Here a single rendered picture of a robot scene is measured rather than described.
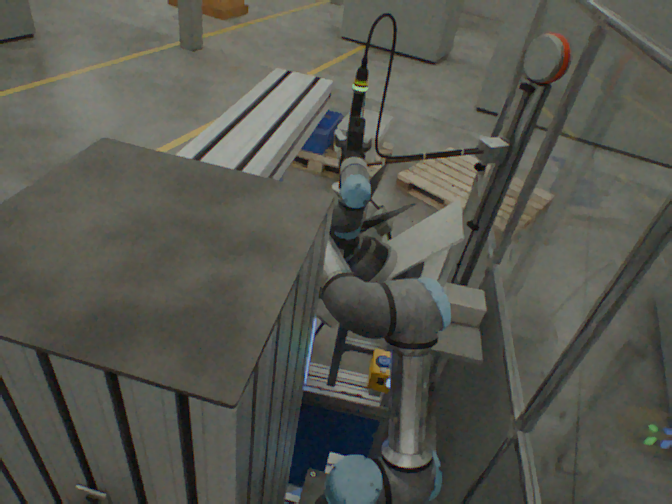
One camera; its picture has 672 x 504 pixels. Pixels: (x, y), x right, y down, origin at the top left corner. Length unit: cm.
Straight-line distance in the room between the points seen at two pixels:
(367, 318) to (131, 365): 67
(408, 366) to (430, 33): 784
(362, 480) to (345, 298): 41
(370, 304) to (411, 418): 29
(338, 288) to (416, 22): 786
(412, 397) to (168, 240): 77
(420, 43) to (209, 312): 844
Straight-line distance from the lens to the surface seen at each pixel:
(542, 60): 186
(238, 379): 30
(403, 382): 106
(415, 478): 117
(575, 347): 141
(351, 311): 95
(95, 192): 46
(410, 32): 872
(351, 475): 114
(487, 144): 187
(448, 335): 204
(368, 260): 179
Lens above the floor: 227
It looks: 38 degrees down
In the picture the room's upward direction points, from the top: 10 degrees clockwise
